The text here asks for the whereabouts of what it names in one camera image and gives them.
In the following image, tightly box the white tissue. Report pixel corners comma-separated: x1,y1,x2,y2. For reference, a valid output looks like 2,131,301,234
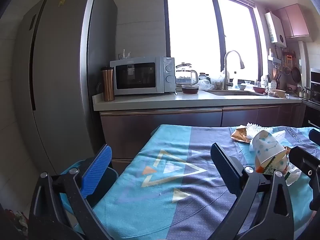
285,164,303,187

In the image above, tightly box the blue trash bin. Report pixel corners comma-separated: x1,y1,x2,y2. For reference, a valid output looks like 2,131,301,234
60,160,118,208

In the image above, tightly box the black framed window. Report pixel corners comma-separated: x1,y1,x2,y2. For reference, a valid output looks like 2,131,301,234
164,0,263,85

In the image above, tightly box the white microwave oven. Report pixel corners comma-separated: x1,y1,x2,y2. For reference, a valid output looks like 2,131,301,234
110,56,176,95

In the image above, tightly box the teal geometric tablecloth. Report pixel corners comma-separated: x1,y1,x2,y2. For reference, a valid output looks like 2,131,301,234
60,124,320,240

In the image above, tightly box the pile of bags on floor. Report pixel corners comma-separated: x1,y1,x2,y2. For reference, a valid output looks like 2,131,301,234
5,209,28,234

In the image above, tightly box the copper travel mug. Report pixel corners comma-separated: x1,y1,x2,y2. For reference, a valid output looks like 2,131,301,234
101,67,115,102

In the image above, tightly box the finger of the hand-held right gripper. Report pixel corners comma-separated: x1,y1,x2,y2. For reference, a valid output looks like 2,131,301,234
289,146,320,210
309,127,320,143

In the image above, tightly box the glass electric kettle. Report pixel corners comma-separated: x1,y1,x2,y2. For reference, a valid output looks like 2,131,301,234
175,62,199,85

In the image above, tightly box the folded white paper towel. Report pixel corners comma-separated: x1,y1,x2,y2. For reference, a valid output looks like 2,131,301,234
271,129,287,140

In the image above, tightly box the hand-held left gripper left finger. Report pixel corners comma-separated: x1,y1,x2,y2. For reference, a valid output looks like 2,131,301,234
28,144,113,240

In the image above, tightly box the white hook stand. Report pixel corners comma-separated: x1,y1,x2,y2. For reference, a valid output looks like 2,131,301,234
118,49,132,60

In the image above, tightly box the clear plastic bag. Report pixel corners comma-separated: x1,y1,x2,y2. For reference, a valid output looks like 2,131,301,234
199,79,215,90

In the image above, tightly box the steel kitchen faucet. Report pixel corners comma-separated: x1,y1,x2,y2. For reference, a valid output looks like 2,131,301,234
222,50,245,90

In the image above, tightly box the white water heater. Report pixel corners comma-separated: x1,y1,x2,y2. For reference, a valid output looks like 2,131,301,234
264,11,287,48

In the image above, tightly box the cream green snack packet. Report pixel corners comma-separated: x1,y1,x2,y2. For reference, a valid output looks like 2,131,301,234
255,152,290,175

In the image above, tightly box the kitchen counter with cabinets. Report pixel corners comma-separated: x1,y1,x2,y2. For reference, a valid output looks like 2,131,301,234
92,90,307,160

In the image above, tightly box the hanging frying pan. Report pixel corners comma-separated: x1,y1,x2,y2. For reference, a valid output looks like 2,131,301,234
291,66,302,83

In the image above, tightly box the white dotted paper cup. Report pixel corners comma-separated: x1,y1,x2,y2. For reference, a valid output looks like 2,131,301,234
249,130,287,168

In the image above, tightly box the pink wall cabinet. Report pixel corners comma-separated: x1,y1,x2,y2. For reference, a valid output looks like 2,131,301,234
272,4,314,39

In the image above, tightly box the grey refrigerator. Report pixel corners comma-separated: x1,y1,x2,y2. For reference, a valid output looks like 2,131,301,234
14,0,118,178

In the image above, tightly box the kitchen sink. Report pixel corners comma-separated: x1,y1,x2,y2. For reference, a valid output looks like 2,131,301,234
207,90,267,97

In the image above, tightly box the red lidded food container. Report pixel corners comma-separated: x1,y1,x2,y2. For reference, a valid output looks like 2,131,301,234
181,84,200,94

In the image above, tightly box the cream pot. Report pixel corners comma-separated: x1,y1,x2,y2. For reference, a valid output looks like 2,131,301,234
267,87,287,98

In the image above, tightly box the white foam fruit net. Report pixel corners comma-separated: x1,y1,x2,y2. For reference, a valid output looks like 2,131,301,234
244,122,273,140

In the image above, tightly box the gold snack wrapper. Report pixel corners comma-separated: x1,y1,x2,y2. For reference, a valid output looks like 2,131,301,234
230,126,252,143

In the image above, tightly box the built-in black oven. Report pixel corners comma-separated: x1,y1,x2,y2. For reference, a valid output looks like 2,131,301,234
302,67,320,130

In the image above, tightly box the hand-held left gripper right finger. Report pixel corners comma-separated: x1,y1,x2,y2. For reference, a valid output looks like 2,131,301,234
211,142,295,240

